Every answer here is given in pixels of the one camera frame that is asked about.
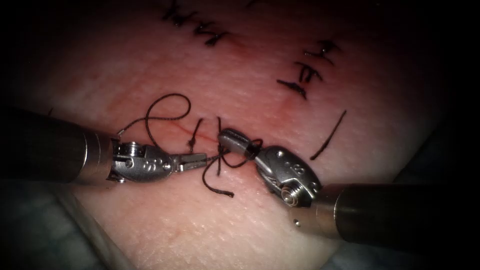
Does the black stitching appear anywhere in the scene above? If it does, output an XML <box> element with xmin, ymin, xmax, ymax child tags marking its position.
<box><xmin>161</xmin><ymin>0</ymin><xmax>229</xmax><ymax>48</ymax></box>
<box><xmin>186</xmin><ymin>117</ymin><xmax>205</xmax><ymax>154</ymax></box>
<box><xmin>276</xmin><ymin>38</ymin><xmax>343</xmax><ymax>101</ymax></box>

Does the cut-off black thread piece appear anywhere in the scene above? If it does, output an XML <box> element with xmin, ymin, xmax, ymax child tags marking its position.
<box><xmin>309</xmin><ymin>109</ymin><xmax>348</xmax><ymax>161</ymax></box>

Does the left arm needle driver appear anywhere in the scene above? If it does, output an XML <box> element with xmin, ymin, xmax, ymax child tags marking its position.
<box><xmin>109</xmin><ymin>137</ymin><xmax>177</xmax><ymax>185</ymax></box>

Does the blue-green cloth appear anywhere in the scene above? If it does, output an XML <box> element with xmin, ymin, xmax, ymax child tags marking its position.
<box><xmin>322</xmin><ymin>241</ymin><xmax>480</xmax><ymax>270</ymax></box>
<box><xmin>0</xmin><ymin>176</ymin><xmax>138</xmax><ymax>270</ymax></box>

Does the right arm needle driver jaw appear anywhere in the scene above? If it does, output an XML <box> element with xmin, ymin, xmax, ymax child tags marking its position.
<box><xmin>217</xmin><ymin>127</ymin><xmax>264</xmax><ymax>160</ymax></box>

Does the right arm needle driver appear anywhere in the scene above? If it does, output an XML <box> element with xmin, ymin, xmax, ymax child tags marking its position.
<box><xmin>255</xmin><ymin>145</ymin><xmax>323</xmax><ymax>209</ymax></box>

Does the tissue pad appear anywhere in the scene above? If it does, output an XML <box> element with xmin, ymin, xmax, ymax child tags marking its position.
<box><xmin>14</xmin><ymin>0</ymin><xmax>451</xmax><ymax>270</ymax></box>

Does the left arm needle driver jaw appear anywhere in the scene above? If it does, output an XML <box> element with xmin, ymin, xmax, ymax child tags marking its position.
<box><xmin>175</xmin><ymin>159</ymin><xmax>208</xmax><ymax>173</ymax></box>
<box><xmin>173</xmin><ymin>152</ymin><xmax>208</xmax><ymax>166</ymax></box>

